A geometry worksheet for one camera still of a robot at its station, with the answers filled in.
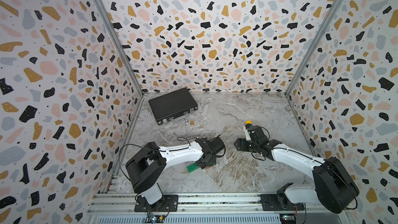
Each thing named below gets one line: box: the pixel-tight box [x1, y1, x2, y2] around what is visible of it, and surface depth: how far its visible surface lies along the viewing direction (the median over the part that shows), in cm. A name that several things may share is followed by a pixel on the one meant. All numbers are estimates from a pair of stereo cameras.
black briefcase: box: [148, 87, 198, 125], surface depth 110 cm
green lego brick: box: [186, 162, 200, 174], surface depth 86 cm
